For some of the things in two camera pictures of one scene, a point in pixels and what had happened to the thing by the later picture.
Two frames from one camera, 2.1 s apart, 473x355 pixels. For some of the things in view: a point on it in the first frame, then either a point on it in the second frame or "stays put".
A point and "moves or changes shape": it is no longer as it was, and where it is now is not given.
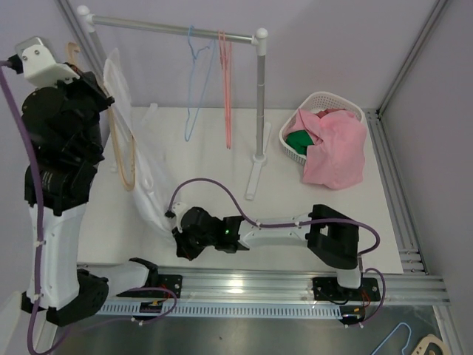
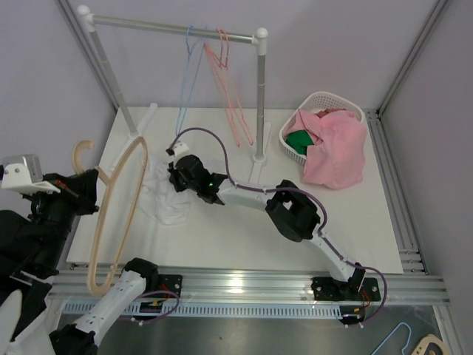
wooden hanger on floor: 421,347 stays put
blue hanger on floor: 405,347 stays put
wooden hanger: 132,188 → 109,175
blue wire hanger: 187,137 → 194,61
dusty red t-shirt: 321,113 stays put
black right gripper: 185,248 → 175,174
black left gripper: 87,83 → 79,188
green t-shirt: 299,140 stays put
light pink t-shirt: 336,159 stays put
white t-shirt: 137,163 moves or changes shape
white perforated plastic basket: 321,100 stays put
